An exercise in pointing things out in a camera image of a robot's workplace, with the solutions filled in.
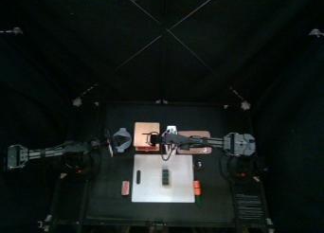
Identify tan rectangular plate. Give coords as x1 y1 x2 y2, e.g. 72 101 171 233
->
175 130 212 155

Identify dark green sushi roll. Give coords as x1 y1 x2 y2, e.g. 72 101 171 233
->
160 168 171 186

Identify white cutting board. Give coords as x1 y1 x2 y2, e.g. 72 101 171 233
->
129 153 196 204

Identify white text label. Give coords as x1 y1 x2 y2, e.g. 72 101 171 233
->
234 193 263 222

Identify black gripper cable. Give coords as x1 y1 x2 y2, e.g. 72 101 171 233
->
159 143 174 162

